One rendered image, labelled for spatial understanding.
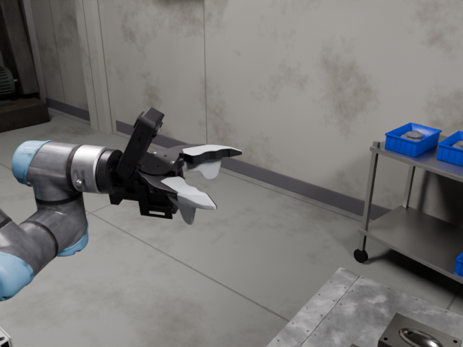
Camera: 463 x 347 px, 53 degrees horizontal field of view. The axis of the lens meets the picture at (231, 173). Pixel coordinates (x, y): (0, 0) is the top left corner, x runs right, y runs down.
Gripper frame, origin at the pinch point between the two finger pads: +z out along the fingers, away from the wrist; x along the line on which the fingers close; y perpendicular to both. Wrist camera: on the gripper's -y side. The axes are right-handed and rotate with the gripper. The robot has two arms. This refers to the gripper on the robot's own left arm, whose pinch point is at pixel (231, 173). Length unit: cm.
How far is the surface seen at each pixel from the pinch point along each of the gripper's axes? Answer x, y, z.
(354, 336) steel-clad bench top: -33, 71, 24
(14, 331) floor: -69, 157, -138
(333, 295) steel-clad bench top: -49, 73, 17
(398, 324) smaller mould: -35, 65, 35
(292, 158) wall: -267, 155, -22
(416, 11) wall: -248, 34, 50
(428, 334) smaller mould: -33, 65, 42
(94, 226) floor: -171, 171, -150
